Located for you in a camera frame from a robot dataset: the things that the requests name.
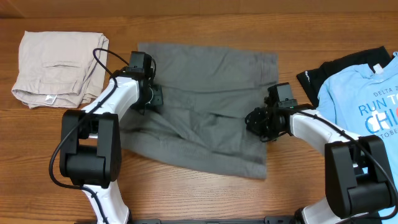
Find grey shorts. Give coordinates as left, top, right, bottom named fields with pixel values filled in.
left=120, top=42, right=279, bottom=179

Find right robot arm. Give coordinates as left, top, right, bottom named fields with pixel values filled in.
left=245, top=103, right=397, bottom=223

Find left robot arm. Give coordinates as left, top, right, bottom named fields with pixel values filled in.
left=58, top=68, right=160, bottom=223

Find black garment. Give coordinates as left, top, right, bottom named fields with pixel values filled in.
left=296, top=46, right=392, bottom=107

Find light blue printed t-shirt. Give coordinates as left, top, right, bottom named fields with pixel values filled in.
left=316, top=51, right=398, bottom=222

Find folded beige shorts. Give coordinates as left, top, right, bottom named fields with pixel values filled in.
left=11, top=32, right=109, bottom=108

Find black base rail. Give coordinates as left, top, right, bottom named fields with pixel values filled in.
left=127, top=216, right=297, bottom=224

